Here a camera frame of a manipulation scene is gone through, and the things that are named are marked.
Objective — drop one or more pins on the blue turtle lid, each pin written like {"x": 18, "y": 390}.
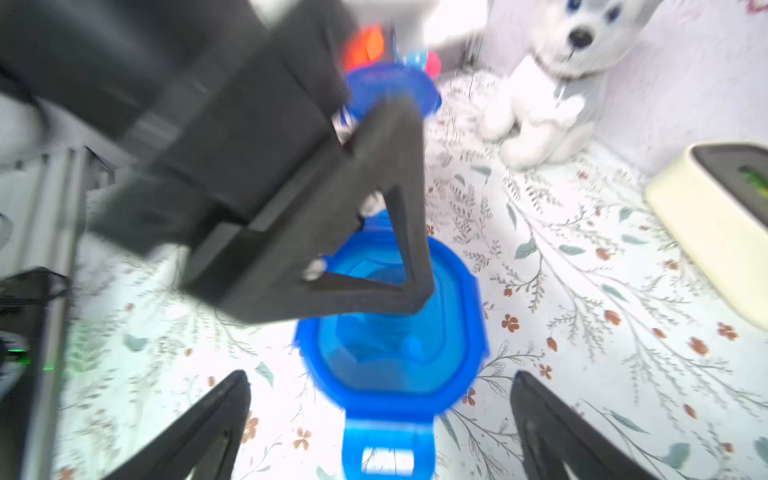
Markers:
{"x": 369, "y": 85}
{"x": 394, "y": 374}

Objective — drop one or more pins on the cream tissue box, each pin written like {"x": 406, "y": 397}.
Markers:
{"x": 713, "y": 201}

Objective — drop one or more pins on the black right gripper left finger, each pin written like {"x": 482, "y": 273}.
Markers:
{"x": 201, "y": 444}

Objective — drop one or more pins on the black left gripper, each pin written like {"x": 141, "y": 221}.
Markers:
{"x": 218, "y": 102}

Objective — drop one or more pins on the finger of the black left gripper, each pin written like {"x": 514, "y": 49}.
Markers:
{"x": 255, "y": 272}

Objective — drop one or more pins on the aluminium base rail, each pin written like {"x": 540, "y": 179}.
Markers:
{"x": 43, "y": 213}

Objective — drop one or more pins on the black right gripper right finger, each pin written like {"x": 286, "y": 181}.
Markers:
{"x": 556, "y": 442}

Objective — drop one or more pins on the white pink plush upper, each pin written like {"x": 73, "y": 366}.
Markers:
{"x": 426, "y": 61}

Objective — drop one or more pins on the grey husky plush toy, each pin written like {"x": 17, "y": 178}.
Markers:
{"x": 546, "y": 110}

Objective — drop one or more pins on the orange red plush toy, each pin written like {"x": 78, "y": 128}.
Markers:
{"x": 367, "y": 46}

